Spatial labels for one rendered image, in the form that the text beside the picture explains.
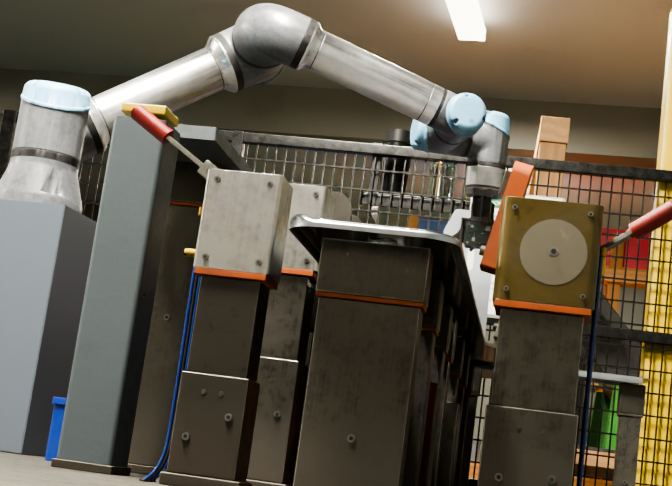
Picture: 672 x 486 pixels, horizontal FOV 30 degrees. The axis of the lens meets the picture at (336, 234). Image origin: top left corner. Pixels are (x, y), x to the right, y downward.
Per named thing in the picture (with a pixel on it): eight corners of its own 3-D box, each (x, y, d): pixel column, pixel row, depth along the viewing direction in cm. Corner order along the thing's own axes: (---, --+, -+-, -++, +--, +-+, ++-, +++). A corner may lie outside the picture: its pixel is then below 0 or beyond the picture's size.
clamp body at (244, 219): (236, 498, 136) (283, 174, 143) (132, 484, 138) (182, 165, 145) (250, 498, 143) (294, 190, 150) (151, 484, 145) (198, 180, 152)
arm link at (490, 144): (464, 113, 250) (504, 119, 252) (458, 167, 250) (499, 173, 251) (476, 107, 243) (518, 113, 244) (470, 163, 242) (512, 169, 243)
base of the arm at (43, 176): (-26, 199, 208) (-15, 141, 210) (16, 219, 223) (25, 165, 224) (57, 206, 205) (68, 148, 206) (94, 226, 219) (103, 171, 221)
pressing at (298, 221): (484, 243, 129) (486, 229, 130) (272, 222, 133) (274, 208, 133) (504, 372, 263) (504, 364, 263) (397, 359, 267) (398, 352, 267)
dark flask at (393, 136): (404, 198, 315) (413, 129, 318) (375, 195, 316) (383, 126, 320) (407, 204, 322) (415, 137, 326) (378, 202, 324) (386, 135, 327)
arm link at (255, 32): (256, -25, 223) (500, 92, 229) (247, -4, 234) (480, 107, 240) (230, 31, 220) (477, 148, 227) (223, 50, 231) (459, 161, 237)
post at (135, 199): (110, 474, 149) (168, 119, 157) (50, 466, 150) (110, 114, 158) (130, 475, 156) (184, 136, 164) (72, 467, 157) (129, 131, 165)
